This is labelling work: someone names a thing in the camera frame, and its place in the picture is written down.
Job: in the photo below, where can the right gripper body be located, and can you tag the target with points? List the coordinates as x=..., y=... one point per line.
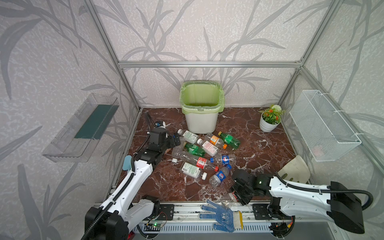
x=240, y=186

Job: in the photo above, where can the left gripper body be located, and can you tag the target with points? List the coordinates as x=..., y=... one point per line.
x=171, y=139

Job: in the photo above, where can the clear bottle red label yellow cap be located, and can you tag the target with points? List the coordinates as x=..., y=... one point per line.
x=228, y=200

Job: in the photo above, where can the clear pepsi bottle blue cap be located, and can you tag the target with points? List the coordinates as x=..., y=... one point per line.
x=217, y=179

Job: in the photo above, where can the small bottle blue label crushed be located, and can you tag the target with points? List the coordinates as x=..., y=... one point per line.
x=224, y=159

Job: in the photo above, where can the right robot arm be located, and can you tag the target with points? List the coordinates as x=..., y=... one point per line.
x=290, y=201

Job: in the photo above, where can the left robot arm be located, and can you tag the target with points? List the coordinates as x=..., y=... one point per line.
x=115, y=218

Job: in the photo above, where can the white trash bin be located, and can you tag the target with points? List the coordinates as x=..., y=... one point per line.
x=201, y=123

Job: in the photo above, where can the green plastic bin liner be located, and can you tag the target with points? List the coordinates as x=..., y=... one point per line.
x=202, y=97

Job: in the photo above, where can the green bottle middle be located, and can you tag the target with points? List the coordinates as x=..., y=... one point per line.
x=194, y=149

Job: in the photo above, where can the blue dotted work glove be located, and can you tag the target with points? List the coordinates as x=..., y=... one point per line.
x=227, y=221

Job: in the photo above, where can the light blue spatula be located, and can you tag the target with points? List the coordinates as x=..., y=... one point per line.
x=127, y=164

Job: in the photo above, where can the green bottle yellow cap right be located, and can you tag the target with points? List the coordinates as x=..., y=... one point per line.
x=230, y=140

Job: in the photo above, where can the clear bottle green label lower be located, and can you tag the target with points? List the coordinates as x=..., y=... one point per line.
x=193, y=171

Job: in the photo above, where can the long clear bottle red label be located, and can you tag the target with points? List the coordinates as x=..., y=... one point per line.
x=197, y=161

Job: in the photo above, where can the clear bottle pink label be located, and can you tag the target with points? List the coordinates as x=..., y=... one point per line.
x=209, y=148

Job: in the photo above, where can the cream rubber glove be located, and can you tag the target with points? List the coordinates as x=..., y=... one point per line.
x=295, y=170

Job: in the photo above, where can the clear bottle orange label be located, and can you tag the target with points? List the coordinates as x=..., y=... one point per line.
x=216, y=141

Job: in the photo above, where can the potted plant white pot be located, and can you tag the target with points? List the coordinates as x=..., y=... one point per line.
x=271, y=118

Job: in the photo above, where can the green circuit board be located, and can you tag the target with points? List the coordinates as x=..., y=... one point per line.
x=155, y=226

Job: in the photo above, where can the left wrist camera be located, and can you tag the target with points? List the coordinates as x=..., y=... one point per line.
x=160, y=124

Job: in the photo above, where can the clear acrylic wall shelf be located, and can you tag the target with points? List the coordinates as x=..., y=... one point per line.
x=80, y=136

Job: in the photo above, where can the white wire mesh basket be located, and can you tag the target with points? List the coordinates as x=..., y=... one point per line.
x=326, y=133

